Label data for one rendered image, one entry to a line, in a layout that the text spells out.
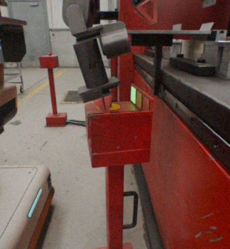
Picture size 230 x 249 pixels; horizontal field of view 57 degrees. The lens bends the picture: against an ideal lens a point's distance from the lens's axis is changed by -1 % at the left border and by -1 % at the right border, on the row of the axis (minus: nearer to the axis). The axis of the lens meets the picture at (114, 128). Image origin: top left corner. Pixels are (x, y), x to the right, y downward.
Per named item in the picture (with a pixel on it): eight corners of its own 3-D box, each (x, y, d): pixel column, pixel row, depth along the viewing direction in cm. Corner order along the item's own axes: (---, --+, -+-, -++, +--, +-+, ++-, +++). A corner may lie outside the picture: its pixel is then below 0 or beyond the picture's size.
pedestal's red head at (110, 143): (86, 137, 74) (83, 85, 67) (130, 133, 77) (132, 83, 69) (91, 169, 56) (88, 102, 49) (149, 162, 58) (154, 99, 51)
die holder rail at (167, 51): (150, 53, 152) (151, 39, 149) (158, 53, 153) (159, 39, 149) (169, 60, 106) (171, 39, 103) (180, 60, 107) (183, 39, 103)
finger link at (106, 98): (119, 121, 54) (109, 86, 50) (92, 130, 54) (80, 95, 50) (114, 113, 60) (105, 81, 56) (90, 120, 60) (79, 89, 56)
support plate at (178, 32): (123, 34, 82) (123, 31, 81) (190, 34, 83) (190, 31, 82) (127, 33, 65) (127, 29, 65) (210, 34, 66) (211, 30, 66)
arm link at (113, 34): (74, 16, 52) (63, 7, 43) (119, 3, 50) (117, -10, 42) (87, 65, 55) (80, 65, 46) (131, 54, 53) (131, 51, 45)
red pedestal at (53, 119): (48, 120, 270) (39, 52, 238) (68, 120, 271) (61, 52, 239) (44, 127, 252) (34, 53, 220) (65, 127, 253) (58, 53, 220)
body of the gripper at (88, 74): (121, 88, 51) (114, 56, 48) (80, 101, 50) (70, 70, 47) (116, 83, 57) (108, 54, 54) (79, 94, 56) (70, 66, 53)
